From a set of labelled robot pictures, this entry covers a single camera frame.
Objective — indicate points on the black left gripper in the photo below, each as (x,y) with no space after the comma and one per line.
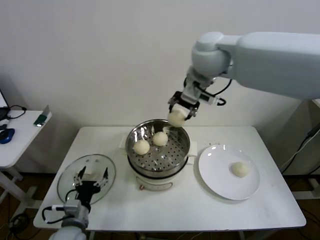
(87,191)

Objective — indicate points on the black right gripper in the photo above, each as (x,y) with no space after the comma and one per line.
(186,101)

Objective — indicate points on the white steamed baozi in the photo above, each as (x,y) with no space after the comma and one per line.
(240,169)
(160,138)
(176,118)
(142,147)

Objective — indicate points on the glass pot lid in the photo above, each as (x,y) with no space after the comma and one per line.
(67,180)

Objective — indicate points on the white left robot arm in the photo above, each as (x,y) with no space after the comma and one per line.
(71,228)

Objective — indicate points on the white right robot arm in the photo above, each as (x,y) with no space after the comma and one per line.
(262,62)

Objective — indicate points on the steel steamer basket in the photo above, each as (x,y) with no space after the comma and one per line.
(172,155)

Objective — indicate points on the white round plate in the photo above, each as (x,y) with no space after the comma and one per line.
(215,175)

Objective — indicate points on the green circuit board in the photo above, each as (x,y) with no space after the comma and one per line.
(41,120)

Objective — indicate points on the white side table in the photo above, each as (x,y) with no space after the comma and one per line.
(22,140)

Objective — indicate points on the blue computer mouse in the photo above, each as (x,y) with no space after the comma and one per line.
(7,136)

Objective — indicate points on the laptop computer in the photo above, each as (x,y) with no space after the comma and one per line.
(3,105)

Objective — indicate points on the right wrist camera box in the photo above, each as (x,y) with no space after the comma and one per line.
(208,98)

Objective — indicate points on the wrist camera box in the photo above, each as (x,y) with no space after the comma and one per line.
(208,98)
(73,207)

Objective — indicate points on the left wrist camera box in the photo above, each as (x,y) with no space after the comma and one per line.
(73,207)

